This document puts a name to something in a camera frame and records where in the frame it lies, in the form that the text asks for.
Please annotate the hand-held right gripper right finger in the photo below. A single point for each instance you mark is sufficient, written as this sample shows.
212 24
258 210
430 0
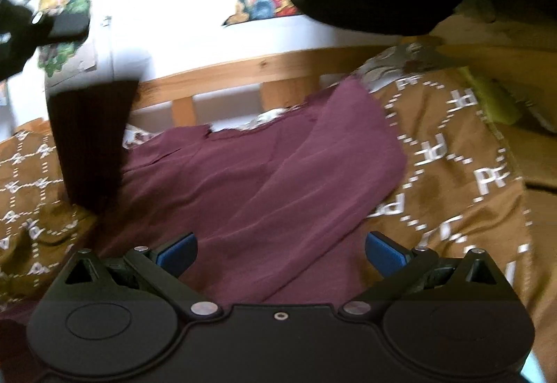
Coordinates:
385 254

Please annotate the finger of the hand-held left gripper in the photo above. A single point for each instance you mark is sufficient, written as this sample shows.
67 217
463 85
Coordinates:
69 26

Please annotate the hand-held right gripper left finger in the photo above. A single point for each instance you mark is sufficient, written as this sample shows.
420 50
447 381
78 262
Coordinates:
176 254

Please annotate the maroon garment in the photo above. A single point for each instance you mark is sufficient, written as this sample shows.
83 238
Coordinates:
261 191

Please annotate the brown printed blanket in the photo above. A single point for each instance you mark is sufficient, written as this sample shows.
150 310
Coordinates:
457 148

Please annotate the green cloth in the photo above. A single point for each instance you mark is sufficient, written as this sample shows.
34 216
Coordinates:
496 100

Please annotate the wooden bed frame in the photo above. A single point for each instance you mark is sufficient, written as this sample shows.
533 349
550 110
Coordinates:
243 72

